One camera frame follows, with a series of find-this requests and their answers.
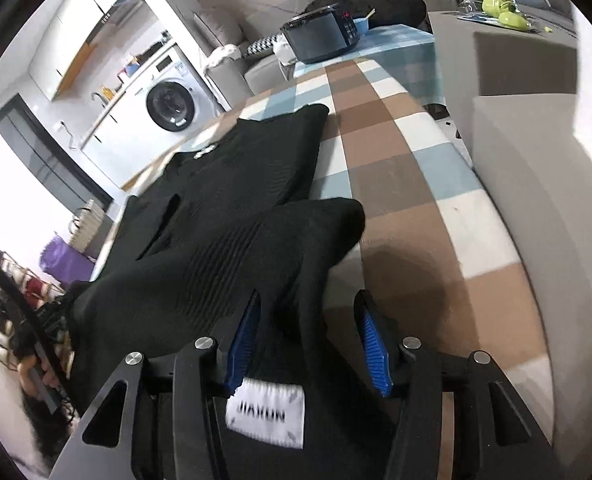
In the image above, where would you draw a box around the grey sofa seat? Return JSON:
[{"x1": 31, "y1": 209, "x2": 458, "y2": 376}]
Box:
[{"x1": 243, "y1": 54, "x2": 301, "y2": 97}]

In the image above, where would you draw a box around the houndstooth pillow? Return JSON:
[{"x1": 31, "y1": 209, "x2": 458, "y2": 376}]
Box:
[{"x1": 243, "y1": 32, "x2": 283, "y2": 59}]

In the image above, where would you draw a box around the grey sofa cushion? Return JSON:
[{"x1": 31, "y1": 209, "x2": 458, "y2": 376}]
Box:
[{"x1": 195, "y1": 4, "x2": 251, "y2": 60}]

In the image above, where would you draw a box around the dark grey door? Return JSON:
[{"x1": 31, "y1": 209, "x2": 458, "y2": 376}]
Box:
[{"x1": 0, "y1": 94, "x2": 114, "y2": 213}]

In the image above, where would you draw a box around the person's left hand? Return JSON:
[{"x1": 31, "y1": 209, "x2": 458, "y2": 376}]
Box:
[{"x1": 18, "y1": 357, "x2": 61, "y2": 392}]

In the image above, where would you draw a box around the white wall cabinet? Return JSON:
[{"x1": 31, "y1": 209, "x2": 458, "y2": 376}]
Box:
[{"x1": 28, "y1": 0, "x2": 151, "y2": 103}]

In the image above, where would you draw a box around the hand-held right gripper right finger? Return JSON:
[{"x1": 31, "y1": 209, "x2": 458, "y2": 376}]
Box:
[{"x1": 353, "y1": 290, "x2": 567, "y2": 480}]

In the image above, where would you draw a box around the black knit sweater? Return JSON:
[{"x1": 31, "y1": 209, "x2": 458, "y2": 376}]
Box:
[{"x1": 68, "y1": 104, "x2": 401, "y2": 480}]

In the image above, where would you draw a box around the white counter cabinet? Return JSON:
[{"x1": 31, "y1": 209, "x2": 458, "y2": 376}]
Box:
[{"x1": 78, "y1": 77, "x2": 177, "y2": 191}]

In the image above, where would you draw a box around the grey upholstered furniture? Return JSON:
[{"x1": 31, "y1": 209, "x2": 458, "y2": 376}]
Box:
[{"x1": 426, "y1": 0, "x2": 592, "y2": 451}]

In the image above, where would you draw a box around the white crumpled cloth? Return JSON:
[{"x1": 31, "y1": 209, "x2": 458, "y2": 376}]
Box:
[{"x1": 205, "y1": 44, "x2": 241, "y2": 70}]

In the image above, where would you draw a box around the blue checked tablecloth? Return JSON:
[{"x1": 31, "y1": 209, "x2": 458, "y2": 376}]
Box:
[{"x1": 291, "y1": 24, "x2": 447, "y2": 108}]

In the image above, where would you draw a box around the green teapot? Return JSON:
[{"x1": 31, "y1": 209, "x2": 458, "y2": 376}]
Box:
[{"x1": 478, "y1": 0, "x2": 529, "y2": 31}]

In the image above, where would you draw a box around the white washing machine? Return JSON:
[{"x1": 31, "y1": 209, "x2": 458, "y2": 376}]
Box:
[{"x1": 123, "y1": 42, "x2": 227, "y2": 134}]

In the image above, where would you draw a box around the person's left forearm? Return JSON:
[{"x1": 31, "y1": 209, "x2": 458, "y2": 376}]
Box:
[{"x1": 20, "y1": 392, "x2": 79, "y2": 473}]

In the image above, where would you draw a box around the black kitchen appliance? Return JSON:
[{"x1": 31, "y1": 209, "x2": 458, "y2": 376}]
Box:
[{"x1": 281, "y1": 4, "x2": 361, "y2": 64}]

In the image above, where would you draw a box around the purple bag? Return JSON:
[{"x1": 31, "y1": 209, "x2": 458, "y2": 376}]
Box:
[{"x1": 38, "y1": 236, "x2": 99, "y2": 289}]

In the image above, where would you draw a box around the brown blue checked blanket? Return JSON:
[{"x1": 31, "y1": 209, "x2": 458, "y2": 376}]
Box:
[{"x1": 93, "y1": 57, "x2": 552, "y2": 480}]

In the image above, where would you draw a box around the black cable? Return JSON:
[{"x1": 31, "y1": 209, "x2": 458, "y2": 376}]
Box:
[{"x1": 0, "y1": 244, "x2": 74, "y2": 413}]

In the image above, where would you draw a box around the woven basket bag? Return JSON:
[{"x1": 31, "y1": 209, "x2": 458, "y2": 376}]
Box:
[{"x1": 70, "y1": 199, "x2": 109, "y2": 257}]

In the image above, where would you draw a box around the black cloth pile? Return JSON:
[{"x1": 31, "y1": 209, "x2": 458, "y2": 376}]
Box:
[{"x1": 303, "y1": 0, "x2": 427, "y2": 28}]

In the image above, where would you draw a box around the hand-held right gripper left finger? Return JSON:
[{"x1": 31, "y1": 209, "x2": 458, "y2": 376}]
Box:
[{"x1": 50, "y1": 292, "x2": 264, "y2": 480}]

